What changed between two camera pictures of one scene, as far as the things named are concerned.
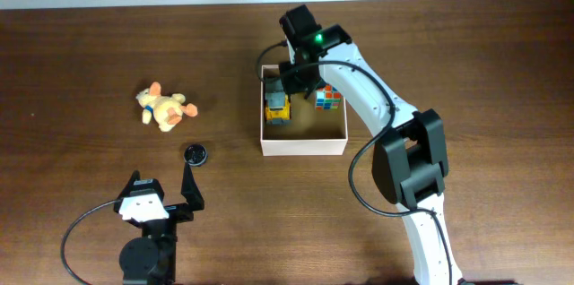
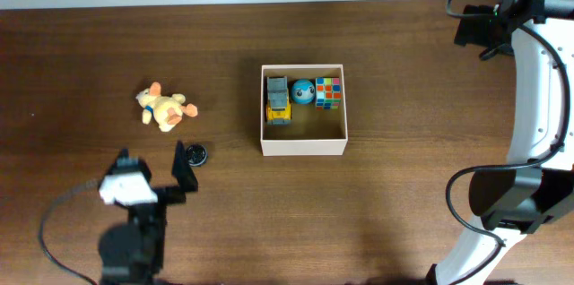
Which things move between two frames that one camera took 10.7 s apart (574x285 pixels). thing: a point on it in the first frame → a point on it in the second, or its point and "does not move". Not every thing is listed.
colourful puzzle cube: x=327 y=98 does not move
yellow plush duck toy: x=166 y=111 does not move
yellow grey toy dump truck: x=277 y=103 does not move
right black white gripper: x=298 y=75 → x=473 y=32
